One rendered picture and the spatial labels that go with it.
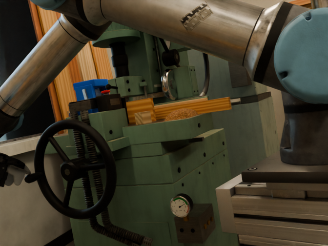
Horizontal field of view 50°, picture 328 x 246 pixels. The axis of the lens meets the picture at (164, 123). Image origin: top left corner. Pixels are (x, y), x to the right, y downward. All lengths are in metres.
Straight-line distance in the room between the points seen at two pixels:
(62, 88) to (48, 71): 1.99
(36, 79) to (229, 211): 0.49
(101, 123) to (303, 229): 0.64
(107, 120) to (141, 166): 0.18
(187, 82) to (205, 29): 0.86
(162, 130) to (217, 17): 0.61
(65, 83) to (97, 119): 1.79
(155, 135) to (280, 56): 0.67
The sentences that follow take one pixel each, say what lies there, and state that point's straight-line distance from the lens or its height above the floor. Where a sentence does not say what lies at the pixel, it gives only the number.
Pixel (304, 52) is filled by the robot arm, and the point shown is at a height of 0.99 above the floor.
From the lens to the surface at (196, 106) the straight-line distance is 1.18.
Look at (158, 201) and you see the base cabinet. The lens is 1.13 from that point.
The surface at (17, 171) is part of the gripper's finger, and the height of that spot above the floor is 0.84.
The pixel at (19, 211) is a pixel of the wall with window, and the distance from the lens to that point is 2.63.
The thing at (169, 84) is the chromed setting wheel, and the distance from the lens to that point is 1.33.
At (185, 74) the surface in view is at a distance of 1.36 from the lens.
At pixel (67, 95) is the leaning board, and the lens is 2.82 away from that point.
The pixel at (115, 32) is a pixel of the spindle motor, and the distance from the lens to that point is 1.25.
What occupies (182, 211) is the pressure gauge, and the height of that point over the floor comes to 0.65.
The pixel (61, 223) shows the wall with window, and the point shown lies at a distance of 2.93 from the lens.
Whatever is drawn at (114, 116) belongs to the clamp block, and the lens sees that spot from 1.11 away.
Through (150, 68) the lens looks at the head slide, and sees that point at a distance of 1.36.
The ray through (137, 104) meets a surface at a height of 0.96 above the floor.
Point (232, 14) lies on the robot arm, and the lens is 0.51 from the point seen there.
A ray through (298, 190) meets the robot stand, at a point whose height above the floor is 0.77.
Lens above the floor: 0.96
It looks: 3 degrees down
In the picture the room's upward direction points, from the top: 9 degrees counter-clockwise
